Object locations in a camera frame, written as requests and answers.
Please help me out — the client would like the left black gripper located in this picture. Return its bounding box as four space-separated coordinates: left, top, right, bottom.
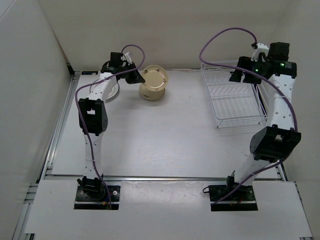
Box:
119 62 145 85

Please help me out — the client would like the cream plate with dark mark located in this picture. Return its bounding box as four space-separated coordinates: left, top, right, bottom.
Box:
138 84 165 101

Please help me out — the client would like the cream plate with red seal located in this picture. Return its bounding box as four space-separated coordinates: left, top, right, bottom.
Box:
141 65 169 92

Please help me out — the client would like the white green-rimmed plate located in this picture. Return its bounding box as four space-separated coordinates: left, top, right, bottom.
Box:
88 79 120 103

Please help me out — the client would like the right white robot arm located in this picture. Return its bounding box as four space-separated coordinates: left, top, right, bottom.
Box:
224 42 301 200

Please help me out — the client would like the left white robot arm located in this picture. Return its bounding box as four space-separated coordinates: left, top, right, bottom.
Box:
75 52 145 200

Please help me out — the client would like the black label sticker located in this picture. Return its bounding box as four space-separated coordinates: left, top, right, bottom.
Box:
81 71 99 76

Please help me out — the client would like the white front board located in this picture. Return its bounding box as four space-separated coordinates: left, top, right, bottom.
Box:
25 180 312 240

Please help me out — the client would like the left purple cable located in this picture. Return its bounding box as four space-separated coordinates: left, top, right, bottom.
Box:
74 44 146 210

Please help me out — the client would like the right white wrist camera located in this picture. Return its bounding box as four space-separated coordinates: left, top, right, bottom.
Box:
251 43 269 62

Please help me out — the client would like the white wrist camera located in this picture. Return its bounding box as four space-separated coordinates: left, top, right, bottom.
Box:
123 51 133 64
251 43 269 62

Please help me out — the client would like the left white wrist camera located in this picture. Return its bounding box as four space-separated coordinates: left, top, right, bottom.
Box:
123 51 133 64

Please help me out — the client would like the white wire dish rack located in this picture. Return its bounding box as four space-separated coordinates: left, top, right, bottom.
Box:
200 63 268 129

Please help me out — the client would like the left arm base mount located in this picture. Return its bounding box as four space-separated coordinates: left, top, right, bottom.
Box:
73 185 121 210

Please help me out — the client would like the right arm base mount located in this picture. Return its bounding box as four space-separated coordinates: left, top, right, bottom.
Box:
202 185 258 212

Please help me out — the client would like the aluminium frame rail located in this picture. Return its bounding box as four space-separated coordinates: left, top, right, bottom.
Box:
39 174 283 183

